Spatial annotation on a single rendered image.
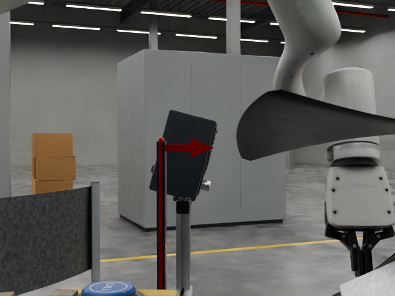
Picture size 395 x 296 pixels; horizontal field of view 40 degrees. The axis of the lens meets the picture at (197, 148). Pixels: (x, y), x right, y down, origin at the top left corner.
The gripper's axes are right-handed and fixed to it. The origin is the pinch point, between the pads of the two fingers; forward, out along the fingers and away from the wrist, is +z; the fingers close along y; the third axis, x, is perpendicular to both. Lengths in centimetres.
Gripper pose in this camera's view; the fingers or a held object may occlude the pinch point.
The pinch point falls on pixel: (361, 263)
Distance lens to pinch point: 89.7
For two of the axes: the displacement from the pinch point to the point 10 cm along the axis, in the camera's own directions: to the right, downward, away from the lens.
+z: 0.0, 9.6, -2.7
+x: 0.4, 2.7, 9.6
